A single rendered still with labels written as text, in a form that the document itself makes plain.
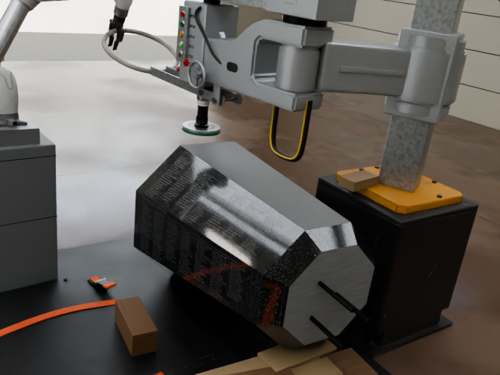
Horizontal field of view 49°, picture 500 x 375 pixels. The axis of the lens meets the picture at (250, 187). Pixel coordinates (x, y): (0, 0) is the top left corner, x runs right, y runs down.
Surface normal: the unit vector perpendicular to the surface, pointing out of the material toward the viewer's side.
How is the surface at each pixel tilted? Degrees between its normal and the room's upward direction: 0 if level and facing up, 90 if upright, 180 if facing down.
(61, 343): 0
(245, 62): 90
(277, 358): 0
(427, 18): 90
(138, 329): 0
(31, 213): 90
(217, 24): 90
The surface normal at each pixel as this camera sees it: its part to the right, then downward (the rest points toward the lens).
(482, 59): -0.79, 0.14
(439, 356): 0.11, -0.92
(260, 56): 0.66, 0.35
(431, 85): -0.04, 0.36
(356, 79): 0.25, 0.39
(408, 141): -0.44, 0.29
